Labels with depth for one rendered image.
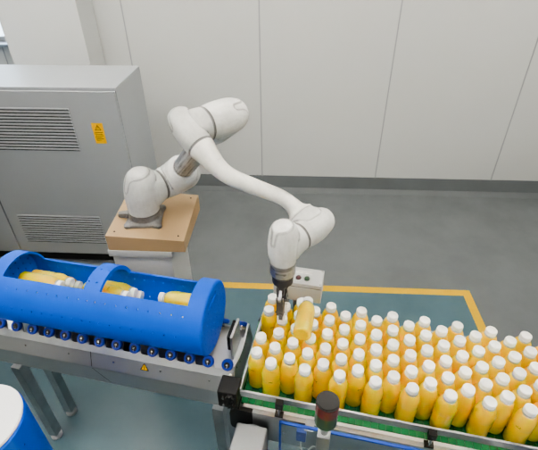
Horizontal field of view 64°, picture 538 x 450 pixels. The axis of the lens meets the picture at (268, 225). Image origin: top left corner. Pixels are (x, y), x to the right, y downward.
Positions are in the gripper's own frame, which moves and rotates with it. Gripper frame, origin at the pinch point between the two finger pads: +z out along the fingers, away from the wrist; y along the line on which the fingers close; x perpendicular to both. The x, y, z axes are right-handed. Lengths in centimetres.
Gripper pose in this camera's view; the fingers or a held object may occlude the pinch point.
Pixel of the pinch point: (282, 313)
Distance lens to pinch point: 165.7
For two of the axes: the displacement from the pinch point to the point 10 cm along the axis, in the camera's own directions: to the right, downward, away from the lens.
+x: 9.8, 1.1, -1.8
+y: -2.1, 5.7, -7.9
